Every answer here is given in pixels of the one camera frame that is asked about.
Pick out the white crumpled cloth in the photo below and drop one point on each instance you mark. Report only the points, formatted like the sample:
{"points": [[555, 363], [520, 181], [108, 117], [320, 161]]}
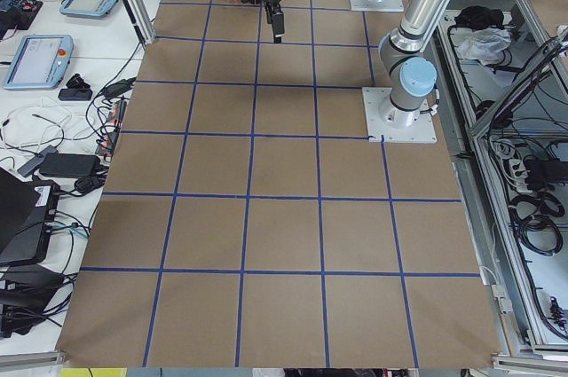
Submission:
{"points": [[486, 46]]}

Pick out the blue teach pendant near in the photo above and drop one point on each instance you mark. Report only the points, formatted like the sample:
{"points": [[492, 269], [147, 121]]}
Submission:
{"points": [[40, 62]]}

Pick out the black power adapter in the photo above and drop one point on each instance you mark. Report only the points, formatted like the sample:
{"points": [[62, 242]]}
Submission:
{"points": [[68, 165]]}

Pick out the black laptop computer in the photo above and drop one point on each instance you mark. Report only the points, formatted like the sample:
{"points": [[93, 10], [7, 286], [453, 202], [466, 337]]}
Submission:
{"points": [[27, 209]]}

